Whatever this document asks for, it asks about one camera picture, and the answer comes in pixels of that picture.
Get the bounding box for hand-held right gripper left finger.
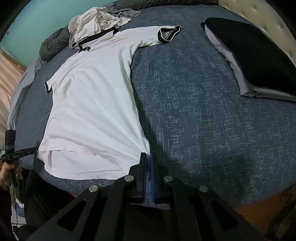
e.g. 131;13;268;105
26;152;148;241

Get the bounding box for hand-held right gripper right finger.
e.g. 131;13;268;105
150;153;266;241

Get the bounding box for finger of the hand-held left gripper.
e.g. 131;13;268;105
20;146;39;158

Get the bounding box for white polo shirt black collar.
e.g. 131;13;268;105
37;25;182;180

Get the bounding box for white t-shirt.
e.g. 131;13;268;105
99;13;132;29

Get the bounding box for black garment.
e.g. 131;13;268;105
201;17;296;102

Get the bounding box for person's left hand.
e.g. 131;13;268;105
0;163;24;191

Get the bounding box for person's dark trousers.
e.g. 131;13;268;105
0;170;116;241

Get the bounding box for pink curtain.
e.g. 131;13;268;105
0;49;27;139

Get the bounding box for light grey blanket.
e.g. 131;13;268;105
7;56;44;130

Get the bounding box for bed with blue patterned sheet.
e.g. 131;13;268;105
14;5;296;210

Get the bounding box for dark grey duvet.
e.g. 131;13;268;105
39;0;219;62

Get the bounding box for cream white shirt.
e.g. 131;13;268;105
69;7;103;44

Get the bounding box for grey garment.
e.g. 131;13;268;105
69;3;142;49

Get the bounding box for cream tufted headboard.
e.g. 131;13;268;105
217;0;296;61

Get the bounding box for wooden frame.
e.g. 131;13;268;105
0;50;27;70

